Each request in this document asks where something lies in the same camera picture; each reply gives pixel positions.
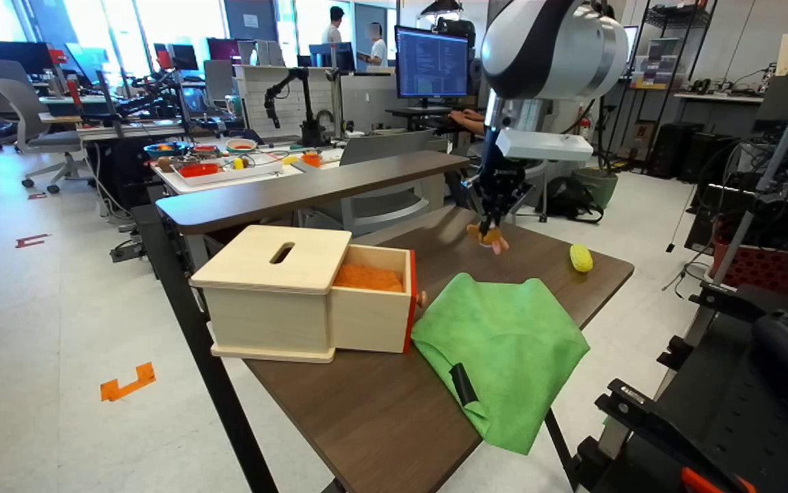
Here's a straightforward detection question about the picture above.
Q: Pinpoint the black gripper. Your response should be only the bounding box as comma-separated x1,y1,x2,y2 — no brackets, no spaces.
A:
472,148,530,241

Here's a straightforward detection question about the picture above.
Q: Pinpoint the orange rat plush toy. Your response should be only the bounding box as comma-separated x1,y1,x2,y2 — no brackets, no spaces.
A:
478,227,511,259

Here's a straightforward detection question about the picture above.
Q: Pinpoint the grey desk chair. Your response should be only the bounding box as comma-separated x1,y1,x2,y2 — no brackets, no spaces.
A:
511,159,556,224

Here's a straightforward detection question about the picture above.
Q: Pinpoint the black bag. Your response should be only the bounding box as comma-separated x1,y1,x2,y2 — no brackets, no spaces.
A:
541,172,609,224

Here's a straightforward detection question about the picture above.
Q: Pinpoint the yellow ball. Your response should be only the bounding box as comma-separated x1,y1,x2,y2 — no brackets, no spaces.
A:
567,241,596,276

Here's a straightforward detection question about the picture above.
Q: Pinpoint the green cloth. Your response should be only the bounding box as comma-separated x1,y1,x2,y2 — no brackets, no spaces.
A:
407,270,593,459

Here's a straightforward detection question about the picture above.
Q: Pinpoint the grey chair back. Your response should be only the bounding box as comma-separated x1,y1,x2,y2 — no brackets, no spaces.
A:
336,129,434,167

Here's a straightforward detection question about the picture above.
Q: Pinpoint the wooden drawer orange inside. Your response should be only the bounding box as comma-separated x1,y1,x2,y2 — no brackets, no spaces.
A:
327,241,422,357

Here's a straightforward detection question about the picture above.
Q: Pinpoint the computer monitor blue screen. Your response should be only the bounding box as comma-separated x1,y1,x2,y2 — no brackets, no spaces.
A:
390,22,475,105

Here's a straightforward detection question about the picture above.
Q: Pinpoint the long grey bench table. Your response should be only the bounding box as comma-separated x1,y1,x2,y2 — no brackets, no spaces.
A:
154,148,470,241

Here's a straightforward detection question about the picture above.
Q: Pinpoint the standing person with cap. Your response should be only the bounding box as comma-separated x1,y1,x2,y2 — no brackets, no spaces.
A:
362,20,390,68

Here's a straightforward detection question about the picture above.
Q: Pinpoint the black metal shelf rack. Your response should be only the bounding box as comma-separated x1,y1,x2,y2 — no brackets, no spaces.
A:
608,0,723,172

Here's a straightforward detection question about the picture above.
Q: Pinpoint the light wooden slotted box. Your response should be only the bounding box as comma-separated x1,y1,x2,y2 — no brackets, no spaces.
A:
188,223,355,368

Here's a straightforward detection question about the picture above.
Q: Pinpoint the standing person white shirt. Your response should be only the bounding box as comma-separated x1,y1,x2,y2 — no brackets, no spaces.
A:
322,3,351,49

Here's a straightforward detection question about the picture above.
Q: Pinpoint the red crate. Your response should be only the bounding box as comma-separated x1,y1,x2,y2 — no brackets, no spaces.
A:
708,241,788,297

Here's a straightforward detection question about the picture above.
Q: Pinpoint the white tray with toys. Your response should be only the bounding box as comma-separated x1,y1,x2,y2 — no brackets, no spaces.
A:
147,135,306,197

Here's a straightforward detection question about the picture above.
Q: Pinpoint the slanted aluminium pole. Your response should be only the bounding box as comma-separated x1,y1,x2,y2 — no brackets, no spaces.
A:
708,38,788,286

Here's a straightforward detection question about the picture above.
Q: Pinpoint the grey swivel office chair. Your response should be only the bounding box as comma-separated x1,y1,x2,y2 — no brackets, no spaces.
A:
0,77,95,197

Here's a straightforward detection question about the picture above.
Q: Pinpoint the dark monitor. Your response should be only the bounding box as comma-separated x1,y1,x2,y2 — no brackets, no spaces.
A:
0,38,52,77

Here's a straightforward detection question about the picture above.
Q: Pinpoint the black metal frame cart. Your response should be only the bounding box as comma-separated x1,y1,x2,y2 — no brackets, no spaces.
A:
570,282,788,493

